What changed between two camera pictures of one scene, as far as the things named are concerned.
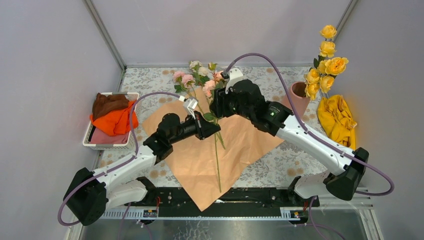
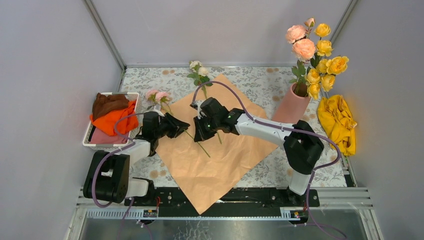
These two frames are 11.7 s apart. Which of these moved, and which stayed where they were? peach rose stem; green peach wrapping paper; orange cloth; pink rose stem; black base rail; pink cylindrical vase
Moved: pink rose stem; peach rose stem
Stayed: pink cylindrical vase; black base rail; orange cloth; green peach wrapping paper
